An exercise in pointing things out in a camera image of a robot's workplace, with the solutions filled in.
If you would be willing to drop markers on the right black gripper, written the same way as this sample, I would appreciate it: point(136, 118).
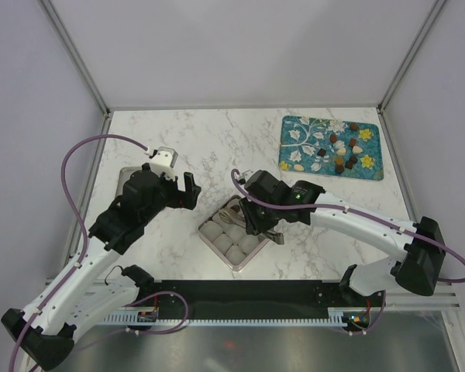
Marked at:
point(253, 225)

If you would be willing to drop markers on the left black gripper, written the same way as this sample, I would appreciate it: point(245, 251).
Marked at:
point(182, 199)

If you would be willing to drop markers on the metal tweezers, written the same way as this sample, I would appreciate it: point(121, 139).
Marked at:
point(227, 215)

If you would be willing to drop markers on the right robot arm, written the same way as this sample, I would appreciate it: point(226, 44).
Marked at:
point(414, 256)

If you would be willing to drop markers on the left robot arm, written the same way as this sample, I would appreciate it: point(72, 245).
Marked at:
point(48, 327)

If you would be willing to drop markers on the pink chocolate tin box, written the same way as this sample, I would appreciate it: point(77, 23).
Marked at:
point(230, 243)

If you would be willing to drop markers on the white heart chocolate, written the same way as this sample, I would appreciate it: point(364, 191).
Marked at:
point(357, 149)

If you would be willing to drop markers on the teal floral tray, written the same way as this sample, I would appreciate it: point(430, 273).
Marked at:
point(302, 137)

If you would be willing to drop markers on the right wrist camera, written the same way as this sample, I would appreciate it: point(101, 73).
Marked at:
point(247, 177)

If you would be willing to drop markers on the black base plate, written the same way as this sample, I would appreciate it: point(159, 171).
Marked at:
point(256, 299)

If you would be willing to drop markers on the white cable duct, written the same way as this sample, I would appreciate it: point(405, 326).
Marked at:
point(134, 318)

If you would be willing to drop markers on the left aluminium frame post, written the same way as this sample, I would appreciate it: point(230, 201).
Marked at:
point(72, 51)

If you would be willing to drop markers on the aluminium frame post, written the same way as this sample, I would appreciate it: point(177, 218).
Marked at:
point(412, 52)
point(72, 51)

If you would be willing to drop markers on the right aluminium frame post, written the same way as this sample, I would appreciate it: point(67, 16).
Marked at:
point(412, 52)

